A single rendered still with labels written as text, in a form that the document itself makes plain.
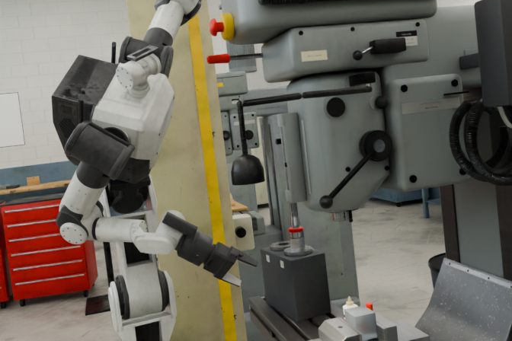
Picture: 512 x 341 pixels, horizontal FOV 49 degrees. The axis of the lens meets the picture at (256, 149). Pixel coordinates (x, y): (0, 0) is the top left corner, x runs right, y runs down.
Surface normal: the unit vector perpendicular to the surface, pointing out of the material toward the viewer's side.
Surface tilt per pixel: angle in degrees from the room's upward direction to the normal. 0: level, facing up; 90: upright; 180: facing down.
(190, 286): 90
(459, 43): 90
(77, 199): 121
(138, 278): 75
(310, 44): 90
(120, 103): 46
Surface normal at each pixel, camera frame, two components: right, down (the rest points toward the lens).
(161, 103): 0.83, -0.31
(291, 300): -0.90, 0.12
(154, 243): -0.19, 0.58
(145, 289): 0.35, -0.26
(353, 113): 0.26, 0.02
